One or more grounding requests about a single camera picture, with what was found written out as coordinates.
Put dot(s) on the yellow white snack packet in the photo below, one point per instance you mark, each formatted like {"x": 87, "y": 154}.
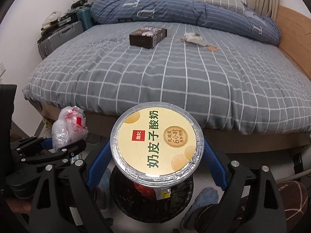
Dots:
{"x": 163, "y": 193}

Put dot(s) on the clear plastic bag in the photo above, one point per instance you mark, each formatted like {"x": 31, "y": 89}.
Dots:
{"x": 68, "y": 131}

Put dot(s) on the white wall socket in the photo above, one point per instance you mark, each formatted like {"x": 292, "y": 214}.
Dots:
{"x": 2, "y": 69}

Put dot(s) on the grey checked bed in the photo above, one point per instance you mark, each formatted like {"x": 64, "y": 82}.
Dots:
{"x": 145, "y": 77}

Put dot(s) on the small brown paper tag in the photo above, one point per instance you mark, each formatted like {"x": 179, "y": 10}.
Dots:
{"x": 212, "y": 48}

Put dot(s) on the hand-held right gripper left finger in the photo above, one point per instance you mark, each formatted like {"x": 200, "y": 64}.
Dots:
{"x": 99, "y": 165}

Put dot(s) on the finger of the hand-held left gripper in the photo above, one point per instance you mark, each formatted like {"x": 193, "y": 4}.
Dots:
{"x": 58, "y": 154}
{"x": 31, "y": 143}

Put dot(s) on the crumpled white wrapper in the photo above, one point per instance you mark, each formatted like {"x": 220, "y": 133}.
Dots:
{"x": 193, "y": 38}

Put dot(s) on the white bag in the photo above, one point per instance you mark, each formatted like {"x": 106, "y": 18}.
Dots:
{"x": 51, "y": 18}

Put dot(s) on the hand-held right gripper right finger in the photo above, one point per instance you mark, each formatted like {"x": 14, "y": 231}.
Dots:
{"x": 215, "y": 165}

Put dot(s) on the black mesh waste bin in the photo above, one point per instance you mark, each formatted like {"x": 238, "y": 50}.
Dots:
{"x": 126, "y": 199}

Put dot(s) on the dark brown cardboard box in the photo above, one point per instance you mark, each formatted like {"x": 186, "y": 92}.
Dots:
{"x": 148, "y": 37}

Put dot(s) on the wooden headboard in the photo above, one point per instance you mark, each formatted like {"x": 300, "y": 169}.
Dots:
{"x": 296, "y": 34}

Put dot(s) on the teal hard suitcase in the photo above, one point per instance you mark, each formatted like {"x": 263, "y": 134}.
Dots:
{"x": 83, "y": 19}

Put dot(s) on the grey hard suitcase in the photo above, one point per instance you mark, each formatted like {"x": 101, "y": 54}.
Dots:
{"x": 60, "y": 38}

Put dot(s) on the blue printed quilt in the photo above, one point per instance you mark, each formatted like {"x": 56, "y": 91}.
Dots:
{"x": 182, "y": 9}

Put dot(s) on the dark clutter pile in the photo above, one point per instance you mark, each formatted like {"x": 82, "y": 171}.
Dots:
{"x": 70, "y": 12}

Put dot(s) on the yellow lidded yogurt cup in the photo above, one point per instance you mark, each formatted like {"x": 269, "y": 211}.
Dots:
{"x": 155, "y": 140}

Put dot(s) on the blue fuzzy slipper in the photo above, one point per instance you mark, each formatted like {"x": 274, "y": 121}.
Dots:
{"x": 206, "y": 196}

